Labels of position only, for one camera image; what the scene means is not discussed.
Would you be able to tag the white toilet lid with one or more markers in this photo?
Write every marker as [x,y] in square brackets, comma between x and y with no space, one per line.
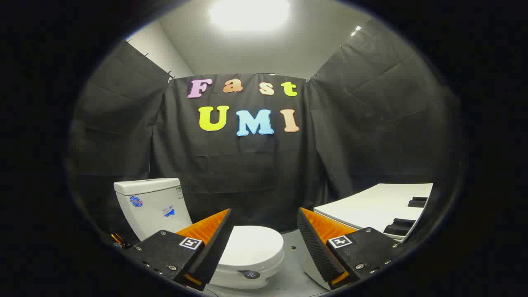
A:
[255,245]

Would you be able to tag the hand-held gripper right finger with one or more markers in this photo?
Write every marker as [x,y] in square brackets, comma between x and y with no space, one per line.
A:
[317,247]

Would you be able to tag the white drawer cabinet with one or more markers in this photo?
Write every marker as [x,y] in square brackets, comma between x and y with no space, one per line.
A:
[371,206]

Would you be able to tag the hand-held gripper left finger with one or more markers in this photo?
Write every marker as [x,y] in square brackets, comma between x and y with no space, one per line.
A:
[214,243]

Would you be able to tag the white ceramic toilet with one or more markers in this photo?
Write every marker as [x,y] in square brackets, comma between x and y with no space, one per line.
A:
[152,206]

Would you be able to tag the orange black device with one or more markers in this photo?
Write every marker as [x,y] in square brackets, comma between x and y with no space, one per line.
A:
[119,240]

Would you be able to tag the black backdrop cloth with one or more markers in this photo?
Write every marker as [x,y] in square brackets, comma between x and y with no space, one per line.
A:
[247,173]

